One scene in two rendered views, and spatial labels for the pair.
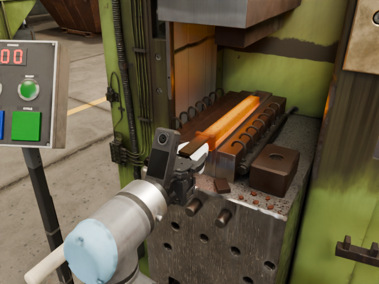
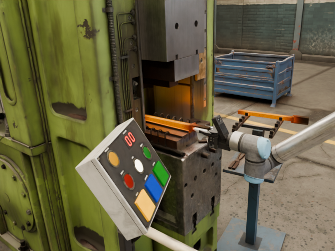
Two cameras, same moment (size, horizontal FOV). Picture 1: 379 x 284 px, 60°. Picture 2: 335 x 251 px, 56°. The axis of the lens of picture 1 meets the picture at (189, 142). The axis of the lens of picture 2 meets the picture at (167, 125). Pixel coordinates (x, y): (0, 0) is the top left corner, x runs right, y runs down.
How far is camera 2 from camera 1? 1.56 m
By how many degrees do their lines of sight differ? 73
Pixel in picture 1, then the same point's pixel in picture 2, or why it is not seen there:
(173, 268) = (194, 206)
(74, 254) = (266, 148)
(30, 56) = (133, 133)
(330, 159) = (196, 116)
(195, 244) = (202, 178)
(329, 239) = not seen: hidden behind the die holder
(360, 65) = (200, 76)
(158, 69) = (137, 116)
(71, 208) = not seen: outside the picture
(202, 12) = (188, 72)
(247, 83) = not seen: hidden behind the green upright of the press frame
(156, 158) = (222, 127)
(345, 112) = (197, 95)
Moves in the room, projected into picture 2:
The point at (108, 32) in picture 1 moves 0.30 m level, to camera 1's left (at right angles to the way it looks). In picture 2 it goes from (108, 109) to (80, 138)
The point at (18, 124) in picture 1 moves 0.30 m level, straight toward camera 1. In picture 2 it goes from (160, 175) to (230, 158)
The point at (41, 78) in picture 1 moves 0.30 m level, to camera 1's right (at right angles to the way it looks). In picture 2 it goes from (144, 142) to (157, 115)
